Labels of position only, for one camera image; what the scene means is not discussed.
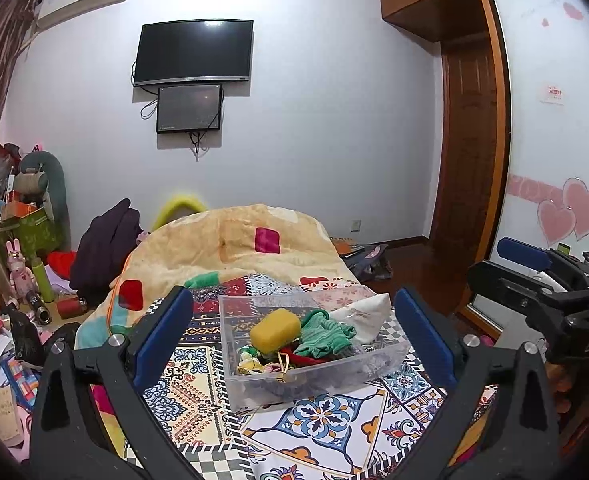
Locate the yellow sponge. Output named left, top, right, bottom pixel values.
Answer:
left=249, top=309, right=302, bottom=355

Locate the clear plastic storage box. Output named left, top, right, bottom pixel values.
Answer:
left=218, top=290, right=411, bottom=411

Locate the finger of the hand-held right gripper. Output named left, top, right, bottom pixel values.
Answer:
left=467, top=260, right=582, bottom=322
left=497, top=237, right=589, bottom=286

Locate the floral scrunchie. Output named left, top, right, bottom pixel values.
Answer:
left=237, top=347, right=268, bottom=377

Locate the black flashlight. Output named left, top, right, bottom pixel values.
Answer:
left=27, top=290, right=52, bottom=325

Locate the yellow quilt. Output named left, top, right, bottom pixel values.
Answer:
left=74, top=204, right=361, bottom=351

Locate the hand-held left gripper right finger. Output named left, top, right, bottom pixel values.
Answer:
left=394, top=287, right=560, bottom=480

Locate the white air conditioner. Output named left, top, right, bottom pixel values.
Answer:
left=34, top=0, right=128, bottom=31

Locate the red cloth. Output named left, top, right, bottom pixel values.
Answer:
left=47, top=251, right=78, bottom=281

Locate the patchwork patterned bedsheet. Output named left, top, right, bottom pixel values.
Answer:
left=92, top=272, right=455, bottom=480

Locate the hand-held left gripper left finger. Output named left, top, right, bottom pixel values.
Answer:
left=28, top=285, right=195, bottom=480

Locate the green knit cloth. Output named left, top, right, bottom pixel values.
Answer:
left=294, top=310, right=357, bottom=361

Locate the wooden overhead cabinet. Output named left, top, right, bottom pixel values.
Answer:
left=378, top=0, right=492, bottom=43

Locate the dark purple coat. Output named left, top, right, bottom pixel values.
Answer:
left=69, top=199, right=142, bottom=306

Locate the green storage box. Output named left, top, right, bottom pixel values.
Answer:
left=0, top=207, right=60, bottom=261

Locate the pink bunny doll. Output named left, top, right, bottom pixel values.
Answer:
left=5, top=240, right=31, bottom=306

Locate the sliding wardrobe door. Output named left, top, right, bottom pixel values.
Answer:
left=474, top=0, right=589, bottom=336

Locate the grey bag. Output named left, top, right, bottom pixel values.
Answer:
left=341, top=242, right=392, bottom=281

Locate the large black television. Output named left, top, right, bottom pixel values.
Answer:
left=132, top=19, right=254, bottom=88

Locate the red cylinder cup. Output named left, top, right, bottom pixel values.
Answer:
left=57, top=297, right=86, bottom=320

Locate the orange book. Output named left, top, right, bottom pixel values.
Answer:
left=331, top=237, right=366, bottom=256

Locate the white cloth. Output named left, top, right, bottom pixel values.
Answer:
left=331, top=294, right=392, bottom=346

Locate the orange box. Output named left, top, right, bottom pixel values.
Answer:
left=2, top=201, right=39, bottom=221

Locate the black bag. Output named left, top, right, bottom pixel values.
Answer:
left=7, top=307, right=46, bottom=368

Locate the red cloth strip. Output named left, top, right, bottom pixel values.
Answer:
left=282, top=346, right=327, bottom=367

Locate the person's right hand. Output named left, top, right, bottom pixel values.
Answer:
left=544, top=361, right=582, bottom=422

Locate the yellow-green plush ring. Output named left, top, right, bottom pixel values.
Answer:
left=152, top=194, right=208, bottom=228

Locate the wooden door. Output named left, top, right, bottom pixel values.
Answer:
left=441, top=42, right=497, bottom=251

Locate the green bottle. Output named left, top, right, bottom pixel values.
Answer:
left=30, top=256, right=55, bottom=303

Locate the gold bell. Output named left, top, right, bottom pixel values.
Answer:
left=273, top=352, right=295, bottom=383

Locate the small black monitor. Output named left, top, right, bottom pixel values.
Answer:
left=156, top=83, right=224, bottom=134

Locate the pile of papers and books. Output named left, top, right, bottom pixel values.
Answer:
left=0, top=330, right=41, bottom=443

